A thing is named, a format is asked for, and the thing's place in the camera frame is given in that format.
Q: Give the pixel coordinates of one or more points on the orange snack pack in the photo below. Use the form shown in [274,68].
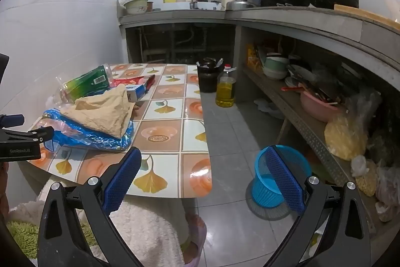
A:
[253,59]

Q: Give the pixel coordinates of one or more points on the clear bag of beans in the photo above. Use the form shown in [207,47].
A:
[368,181]

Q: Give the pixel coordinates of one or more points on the blue plastic basket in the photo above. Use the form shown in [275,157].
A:
[265,185]

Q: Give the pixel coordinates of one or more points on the blue and white box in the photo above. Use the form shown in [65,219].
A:
[137,93]

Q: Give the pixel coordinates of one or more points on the blue plastic bag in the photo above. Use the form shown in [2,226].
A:
[93,140]

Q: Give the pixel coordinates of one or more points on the red snack bag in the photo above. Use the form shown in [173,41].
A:
[131,81]

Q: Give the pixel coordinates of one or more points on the concrete kitchen counter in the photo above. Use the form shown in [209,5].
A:
[281,16]

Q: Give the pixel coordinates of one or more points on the stacked white plates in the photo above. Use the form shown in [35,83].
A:
[292,83]

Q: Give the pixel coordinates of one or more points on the leaf print tablecloth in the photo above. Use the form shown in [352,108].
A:
[168,129]

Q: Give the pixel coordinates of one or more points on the cooking oil bottle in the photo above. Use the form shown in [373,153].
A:
[225,91]

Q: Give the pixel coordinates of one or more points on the perforated metal shelf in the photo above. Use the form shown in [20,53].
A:
[300,117]

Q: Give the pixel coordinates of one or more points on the crumpled white plastic sheet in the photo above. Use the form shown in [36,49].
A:
[268,106]

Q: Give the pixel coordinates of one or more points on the green label plastic bottle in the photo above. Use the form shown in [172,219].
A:
[87,81]

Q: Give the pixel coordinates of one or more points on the small brown cup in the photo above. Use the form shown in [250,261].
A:
[150,6]

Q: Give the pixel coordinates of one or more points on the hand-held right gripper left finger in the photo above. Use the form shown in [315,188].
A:
[125,179]

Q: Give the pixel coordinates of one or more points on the brown paper bag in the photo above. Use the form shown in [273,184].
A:
[100,113]

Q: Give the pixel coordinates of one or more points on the floral enamel basin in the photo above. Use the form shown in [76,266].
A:
[136,6]

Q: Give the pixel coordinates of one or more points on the pink plastic basin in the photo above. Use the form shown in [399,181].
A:
[318,109]

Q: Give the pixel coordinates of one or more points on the yellow food bag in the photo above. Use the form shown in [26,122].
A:
[343,138]

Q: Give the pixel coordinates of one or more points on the stacked pale green bowls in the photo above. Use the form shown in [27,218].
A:
[275,70]

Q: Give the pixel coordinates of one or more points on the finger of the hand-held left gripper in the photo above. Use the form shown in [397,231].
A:
[14,120]
[40,133]

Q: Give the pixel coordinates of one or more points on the green fleece cloth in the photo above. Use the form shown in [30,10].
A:
[22,237]

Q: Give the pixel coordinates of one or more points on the pink slipper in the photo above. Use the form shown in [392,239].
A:
[195,238]

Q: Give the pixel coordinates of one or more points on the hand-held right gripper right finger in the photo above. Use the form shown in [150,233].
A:
[284,179]

